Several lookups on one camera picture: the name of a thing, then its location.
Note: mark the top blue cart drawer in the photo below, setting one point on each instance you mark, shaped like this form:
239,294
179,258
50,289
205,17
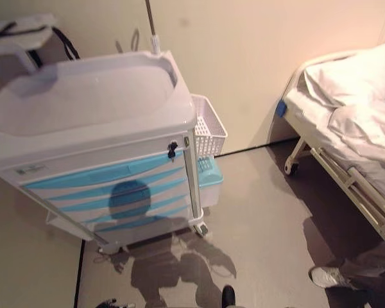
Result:
102,174

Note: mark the black cart lock keys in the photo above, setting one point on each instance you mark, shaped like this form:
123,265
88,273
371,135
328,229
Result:
172,150

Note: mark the white perforated side basket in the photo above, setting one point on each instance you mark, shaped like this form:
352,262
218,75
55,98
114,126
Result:
208,128

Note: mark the light blue waste bin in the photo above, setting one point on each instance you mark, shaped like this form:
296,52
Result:
209,179

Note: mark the grey cart caster wheel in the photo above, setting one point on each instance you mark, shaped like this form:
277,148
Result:
201,229

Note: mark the blue bed corner bumper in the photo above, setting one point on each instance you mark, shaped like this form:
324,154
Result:
281,109

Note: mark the black bed caster wheel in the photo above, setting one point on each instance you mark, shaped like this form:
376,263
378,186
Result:
293,168

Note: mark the white blue medical cart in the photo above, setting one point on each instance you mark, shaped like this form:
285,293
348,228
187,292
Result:
93,106

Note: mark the metal IV pole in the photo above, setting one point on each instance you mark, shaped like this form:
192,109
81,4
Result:
151,25

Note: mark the white bed sheet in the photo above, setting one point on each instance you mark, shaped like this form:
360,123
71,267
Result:
359,102

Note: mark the white sneaker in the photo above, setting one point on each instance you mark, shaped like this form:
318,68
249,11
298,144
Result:
328,276

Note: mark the grey trouser leg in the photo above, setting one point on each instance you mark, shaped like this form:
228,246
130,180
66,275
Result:
372,272

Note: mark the white hospital bed frame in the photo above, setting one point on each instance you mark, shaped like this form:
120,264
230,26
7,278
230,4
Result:
340,179

